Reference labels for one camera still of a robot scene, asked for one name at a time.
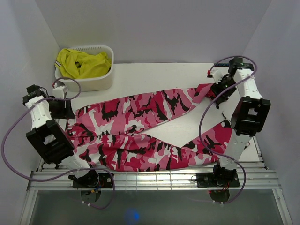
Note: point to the white plastic basket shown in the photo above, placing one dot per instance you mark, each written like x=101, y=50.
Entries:
x=92, y=84

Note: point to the blue label sticker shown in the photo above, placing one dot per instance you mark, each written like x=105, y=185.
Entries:
x=221, y=65

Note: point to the pink camouflage trousers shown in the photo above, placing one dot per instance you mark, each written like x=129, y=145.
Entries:
x=112, y=133

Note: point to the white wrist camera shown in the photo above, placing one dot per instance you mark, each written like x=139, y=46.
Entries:
x=216, y=75
x=60, y=92

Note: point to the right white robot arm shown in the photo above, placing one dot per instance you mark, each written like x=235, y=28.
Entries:
x=247, y=119

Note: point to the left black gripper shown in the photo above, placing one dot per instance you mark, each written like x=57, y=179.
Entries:
x=65, y=113

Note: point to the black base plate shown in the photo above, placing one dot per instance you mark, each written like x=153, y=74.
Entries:
x=105, y=181
x=209, y=180

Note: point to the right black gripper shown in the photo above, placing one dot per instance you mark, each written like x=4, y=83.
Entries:
x=216, y=88

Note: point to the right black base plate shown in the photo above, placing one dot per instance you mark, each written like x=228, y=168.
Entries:
x=209, y=180

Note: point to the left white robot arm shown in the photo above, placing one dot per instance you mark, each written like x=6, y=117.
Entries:
x=48, y=137

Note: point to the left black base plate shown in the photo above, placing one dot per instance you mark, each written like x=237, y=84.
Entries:
x=105, y=181

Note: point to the aluminium rail frame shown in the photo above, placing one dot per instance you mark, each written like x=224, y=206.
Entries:
x=257, y=177

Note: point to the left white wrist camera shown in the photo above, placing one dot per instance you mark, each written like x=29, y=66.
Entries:
x=60, y=92

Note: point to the yellow trousers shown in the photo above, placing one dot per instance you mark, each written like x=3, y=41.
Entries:
x=80, y=65

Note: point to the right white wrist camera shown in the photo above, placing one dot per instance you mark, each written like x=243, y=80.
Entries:
x=216, y=75

